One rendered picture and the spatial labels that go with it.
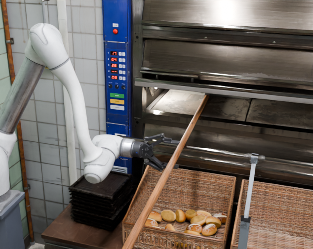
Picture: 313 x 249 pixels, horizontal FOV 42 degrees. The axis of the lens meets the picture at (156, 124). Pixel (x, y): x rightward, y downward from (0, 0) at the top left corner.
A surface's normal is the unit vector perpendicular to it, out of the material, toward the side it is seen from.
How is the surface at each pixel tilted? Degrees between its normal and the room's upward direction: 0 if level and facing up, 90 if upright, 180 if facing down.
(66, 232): 0
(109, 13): 90
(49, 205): 90
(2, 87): 90
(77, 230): 0
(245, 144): 70
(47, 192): 90
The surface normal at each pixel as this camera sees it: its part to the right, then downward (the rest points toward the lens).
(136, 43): -0.29, 0.36
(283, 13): -0.27, 0.01
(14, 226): 0.97, 0.10
